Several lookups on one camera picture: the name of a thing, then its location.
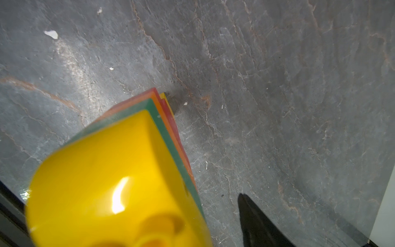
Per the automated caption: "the yellow square lego brick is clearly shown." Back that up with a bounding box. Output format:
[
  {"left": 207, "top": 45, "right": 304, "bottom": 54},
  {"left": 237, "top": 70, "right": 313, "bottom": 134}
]
[{"left": 160, "top": 93, "right": 174, "bottom": 117}]

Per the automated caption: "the green lego plate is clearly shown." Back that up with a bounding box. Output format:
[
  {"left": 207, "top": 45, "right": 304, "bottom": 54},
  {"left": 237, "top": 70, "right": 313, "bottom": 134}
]
[{"left": 63, "top": 99, "right": 204, "bottom": 215}]

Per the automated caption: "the yellow curved lego brick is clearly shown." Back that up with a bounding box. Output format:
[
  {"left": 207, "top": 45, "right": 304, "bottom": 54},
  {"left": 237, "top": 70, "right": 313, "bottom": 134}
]
[{"left": 26, "top": 110, "right": 212, "bottom": 247}]

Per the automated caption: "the orange long lego brick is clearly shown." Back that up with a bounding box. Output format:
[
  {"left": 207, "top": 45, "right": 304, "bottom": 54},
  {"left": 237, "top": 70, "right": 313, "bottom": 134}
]
[{"left": 92, "top": 92, "right": 198, "bottom": 189}]

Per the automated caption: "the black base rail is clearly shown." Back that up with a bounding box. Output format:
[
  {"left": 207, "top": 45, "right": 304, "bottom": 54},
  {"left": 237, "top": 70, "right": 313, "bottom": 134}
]
[{"left": 1, "top": 182, "right": 35, "bottom": 247}]

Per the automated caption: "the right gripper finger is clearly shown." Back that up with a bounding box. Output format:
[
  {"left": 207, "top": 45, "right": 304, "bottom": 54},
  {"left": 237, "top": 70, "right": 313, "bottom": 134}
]
[{"left": 238, "top": 193, "right": 294, "bottom": 247}]

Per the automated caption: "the red lego brick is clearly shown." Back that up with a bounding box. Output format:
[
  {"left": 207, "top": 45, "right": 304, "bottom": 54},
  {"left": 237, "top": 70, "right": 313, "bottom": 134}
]
[{"left": 107, "top": 87, "right": 192, "bottom": 167}]

